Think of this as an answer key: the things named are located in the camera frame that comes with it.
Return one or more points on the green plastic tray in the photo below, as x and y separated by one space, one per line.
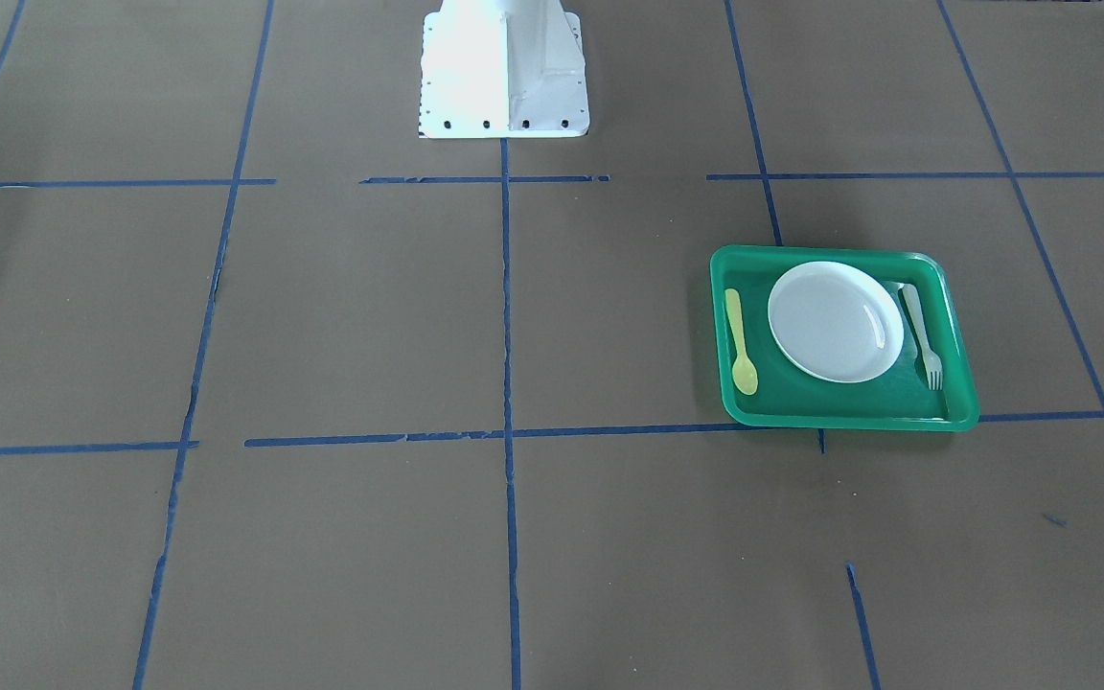
900 399

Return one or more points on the white round plate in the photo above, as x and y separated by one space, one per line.
835 322

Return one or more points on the yellow plastic spoon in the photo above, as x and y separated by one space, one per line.
743 372

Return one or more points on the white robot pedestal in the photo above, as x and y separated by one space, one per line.
494 69

